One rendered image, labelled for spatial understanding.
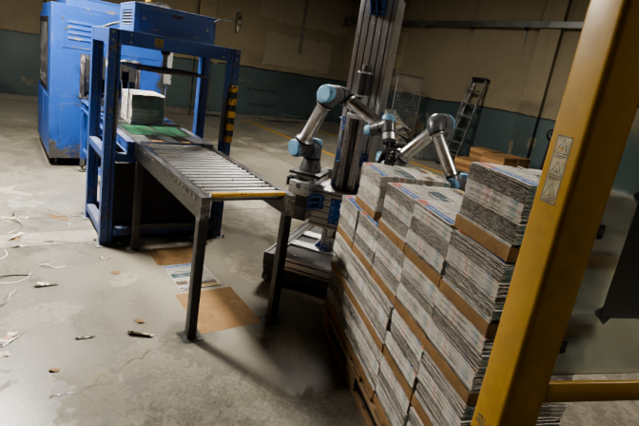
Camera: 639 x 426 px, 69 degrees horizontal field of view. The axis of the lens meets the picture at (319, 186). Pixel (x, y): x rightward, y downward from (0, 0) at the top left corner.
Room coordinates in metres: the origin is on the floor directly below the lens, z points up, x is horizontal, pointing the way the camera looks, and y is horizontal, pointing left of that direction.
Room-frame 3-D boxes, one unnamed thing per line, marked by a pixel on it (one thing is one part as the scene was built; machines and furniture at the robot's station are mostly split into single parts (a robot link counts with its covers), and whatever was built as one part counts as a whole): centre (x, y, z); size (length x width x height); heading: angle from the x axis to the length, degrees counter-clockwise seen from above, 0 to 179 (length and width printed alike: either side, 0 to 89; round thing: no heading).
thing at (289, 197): (3.03, 0.54, 0.74); 1.34 x 0.05 x 0.12; 37
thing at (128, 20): (3.70, 1.35, 1.65); 0.60 x 0.45 x 0.20; 127
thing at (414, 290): (2.08, -0.48, 0.42); 1.17 x 0.39 x 0.83; 16
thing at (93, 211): (3.70, 1.35, 0.38); 0.94 x 0.69 x 0.63; 127
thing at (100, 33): (3.70, 1.35, 1.50); 0.94 x 0.68 x 0.10; 127
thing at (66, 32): (5.90, 2.93, 1.04); 1.51 x 1.30 x 2.07; 37
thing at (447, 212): (1.67, -0.59, 1.06); 0.37 x 0.28 x 0.01; 107
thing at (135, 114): (4.15, 1.69, 0.93); 0.38 x 0.30 x 0.26; 37
